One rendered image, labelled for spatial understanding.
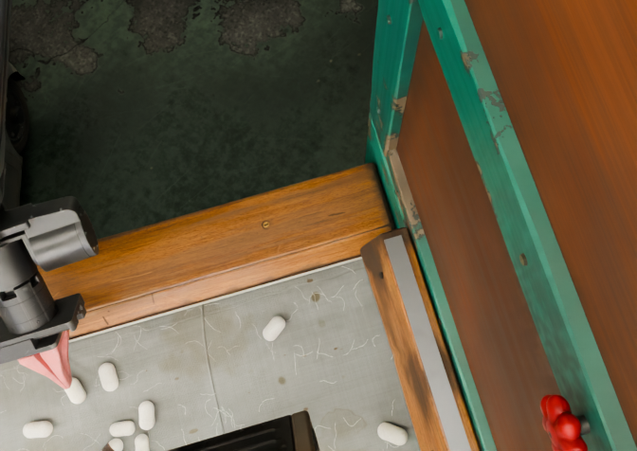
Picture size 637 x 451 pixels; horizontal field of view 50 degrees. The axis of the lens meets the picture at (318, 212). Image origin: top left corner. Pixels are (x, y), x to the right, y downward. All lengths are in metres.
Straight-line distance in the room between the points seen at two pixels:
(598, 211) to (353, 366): 0.61
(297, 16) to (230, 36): 0.19
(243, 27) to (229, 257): 1.10
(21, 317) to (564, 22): 0.66
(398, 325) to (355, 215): 0.18
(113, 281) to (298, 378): 0.27
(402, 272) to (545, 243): 0.41
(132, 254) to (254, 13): 1.12
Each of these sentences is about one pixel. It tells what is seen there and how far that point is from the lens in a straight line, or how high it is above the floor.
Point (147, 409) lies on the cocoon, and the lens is 0.93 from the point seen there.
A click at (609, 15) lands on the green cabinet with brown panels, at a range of 0.30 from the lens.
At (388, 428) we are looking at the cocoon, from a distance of 0.90.
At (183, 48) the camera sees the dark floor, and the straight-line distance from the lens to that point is 1.93.
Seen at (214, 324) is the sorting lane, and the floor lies 0.74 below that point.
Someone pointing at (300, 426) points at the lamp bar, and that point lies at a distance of 0.58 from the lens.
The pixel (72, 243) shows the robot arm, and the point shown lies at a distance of 0.78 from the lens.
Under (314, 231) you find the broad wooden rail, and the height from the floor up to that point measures 0.76.
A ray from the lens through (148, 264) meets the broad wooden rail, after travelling 0.94.
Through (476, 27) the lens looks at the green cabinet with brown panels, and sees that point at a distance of 0.45.
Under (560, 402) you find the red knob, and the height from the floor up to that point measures 1.25.
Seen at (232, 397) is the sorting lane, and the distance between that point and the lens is 0.93.
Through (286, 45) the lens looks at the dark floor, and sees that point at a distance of 1.89.
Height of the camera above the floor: 1.66
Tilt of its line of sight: 75 degrees down
